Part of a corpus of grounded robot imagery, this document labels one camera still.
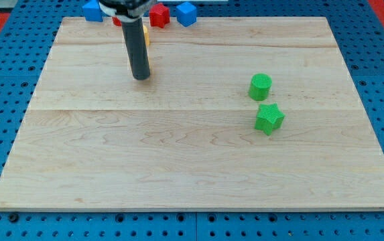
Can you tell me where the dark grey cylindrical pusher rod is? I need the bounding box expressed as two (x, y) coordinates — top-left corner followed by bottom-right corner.
(121, 17), (151, 80)

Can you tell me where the green cylinder block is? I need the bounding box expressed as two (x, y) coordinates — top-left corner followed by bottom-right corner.
(248, 73), (272, 101)

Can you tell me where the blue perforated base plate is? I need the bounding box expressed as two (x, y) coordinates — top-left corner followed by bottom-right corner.
(0, 0), (384, 240)

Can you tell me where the small red block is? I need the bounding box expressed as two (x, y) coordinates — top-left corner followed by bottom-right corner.
(112, 17), (122, 27)

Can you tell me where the blue cube block right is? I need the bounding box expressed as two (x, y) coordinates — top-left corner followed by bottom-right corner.
(176, 2), (197, 27)

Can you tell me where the blue block left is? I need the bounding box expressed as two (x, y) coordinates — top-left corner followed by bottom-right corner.
(82, 0), (103, 22)

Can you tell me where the green star block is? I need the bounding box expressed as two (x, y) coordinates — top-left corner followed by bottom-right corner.
(254, 103), (285, 136)

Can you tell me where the wooden board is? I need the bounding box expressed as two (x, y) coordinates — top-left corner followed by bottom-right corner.
(0, 17), (384, 212)

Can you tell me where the yellow hexagon block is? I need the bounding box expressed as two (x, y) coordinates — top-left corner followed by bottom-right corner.
(143, 25), (150, 47)

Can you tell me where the red star block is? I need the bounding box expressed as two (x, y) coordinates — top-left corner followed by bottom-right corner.
(149, 3), (170, 28)

